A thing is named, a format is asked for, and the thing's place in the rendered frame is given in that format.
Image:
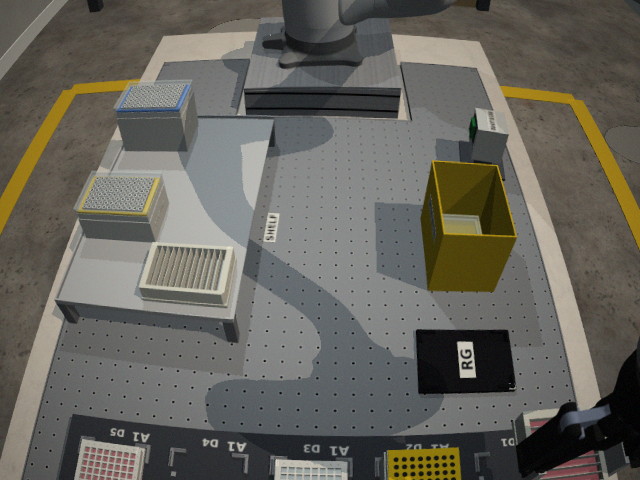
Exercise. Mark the white trough reservoir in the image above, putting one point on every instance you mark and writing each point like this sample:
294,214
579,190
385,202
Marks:
207,292

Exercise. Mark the yellow open-top box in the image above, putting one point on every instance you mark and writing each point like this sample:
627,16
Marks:
466,262

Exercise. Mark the beige well plate with pink wells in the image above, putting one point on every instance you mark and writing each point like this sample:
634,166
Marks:
107,461

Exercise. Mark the yellow tip rack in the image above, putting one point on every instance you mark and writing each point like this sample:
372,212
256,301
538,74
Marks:
421,464

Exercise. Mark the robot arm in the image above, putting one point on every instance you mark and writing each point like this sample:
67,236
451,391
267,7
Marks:
322,32

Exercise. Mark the grey flat table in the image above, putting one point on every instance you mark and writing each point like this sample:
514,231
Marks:
212,191

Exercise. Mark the black flat rectangular pad with rg label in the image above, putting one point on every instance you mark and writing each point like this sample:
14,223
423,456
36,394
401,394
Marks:
464,361

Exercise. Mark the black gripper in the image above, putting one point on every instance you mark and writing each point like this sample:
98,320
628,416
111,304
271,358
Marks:
556,438

